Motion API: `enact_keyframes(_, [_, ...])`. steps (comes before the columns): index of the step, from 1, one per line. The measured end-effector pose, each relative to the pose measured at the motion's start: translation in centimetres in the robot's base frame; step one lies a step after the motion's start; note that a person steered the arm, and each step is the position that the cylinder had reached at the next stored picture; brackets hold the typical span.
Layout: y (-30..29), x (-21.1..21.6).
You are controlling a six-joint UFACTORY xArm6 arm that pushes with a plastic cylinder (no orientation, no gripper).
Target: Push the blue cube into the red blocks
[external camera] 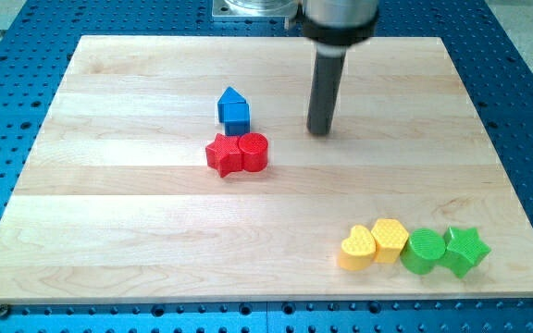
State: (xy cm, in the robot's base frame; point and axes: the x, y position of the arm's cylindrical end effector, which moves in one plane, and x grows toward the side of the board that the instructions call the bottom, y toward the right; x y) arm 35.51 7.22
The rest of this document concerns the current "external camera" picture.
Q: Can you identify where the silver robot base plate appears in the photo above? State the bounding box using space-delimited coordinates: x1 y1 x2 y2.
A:
211 0 299 21

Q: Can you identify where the red star block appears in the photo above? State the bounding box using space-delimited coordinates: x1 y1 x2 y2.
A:
205 133 243 178

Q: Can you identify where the green cylinder block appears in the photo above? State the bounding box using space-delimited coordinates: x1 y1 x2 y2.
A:
401 228 446 275

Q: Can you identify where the yellow heart block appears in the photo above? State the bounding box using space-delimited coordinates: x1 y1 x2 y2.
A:
337 225 377 271

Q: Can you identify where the blue triangle block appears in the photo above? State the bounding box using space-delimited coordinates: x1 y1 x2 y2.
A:
217 86 247 123

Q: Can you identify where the wooden board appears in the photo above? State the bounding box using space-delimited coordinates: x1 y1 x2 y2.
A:
0 35 533 304

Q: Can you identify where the green star block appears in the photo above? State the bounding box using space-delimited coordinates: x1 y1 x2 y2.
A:
438 227 491 278

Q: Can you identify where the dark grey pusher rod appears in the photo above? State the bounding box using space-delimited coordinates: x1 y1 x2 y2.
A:
306 43 346 136

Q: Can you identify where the yellow hexagon block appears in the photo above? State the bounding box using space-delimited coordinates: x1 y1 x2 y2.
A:
371 218 409 264

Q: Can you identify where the red cylinder block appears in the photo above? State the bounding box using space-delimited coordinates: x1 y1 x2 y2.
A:
238 132 268 172

